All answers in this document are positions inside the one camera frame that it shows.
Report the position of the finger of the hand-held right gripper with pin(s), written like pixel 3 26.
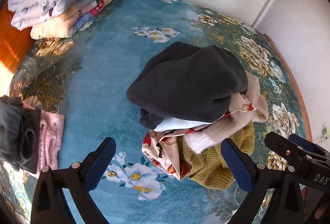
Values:
pixel 281 145
pixel 306 144

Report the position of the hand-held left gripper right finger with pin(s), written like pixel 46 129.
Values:
pixel 237 165

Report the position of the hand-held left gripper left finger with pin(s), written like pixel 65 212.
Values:
pixel 99 165

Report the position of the dark grey fleece garment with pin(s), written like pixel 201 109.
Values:
pixel 185 84

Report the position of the person's right hand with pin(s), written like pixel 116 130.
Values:
pixel 321 211

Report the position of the olive knitted sweater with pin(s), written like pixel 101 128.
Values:
pixel 206 168

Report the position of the beige fluffy garment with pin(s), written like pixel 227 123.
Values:
pixel 255 101

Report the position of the pink folded garment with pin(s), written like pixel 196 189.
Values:
pixel 52 136

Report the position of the cream cartoon print garment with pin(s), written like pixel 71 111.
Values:
pixel 165 149

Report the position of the white cloth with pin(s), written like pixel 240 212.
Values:
pixel 175 124

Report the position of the dark grey folded garment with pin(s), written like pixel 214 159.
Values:
pixel 15 131

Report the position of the blue floral blanket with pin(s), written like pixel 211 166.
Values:
pixel 103 72

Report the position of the cream folded quilt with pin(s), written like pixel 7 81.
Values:
pixel 51 28

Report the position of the orange wooden headboard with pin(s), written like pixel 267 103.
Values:
pixel 10 41

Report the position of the cartoon print folded quilt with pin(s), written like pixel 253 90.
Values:
pixel 90 4

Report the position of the wall socket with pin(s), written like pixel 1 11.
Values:
pixel 324 131

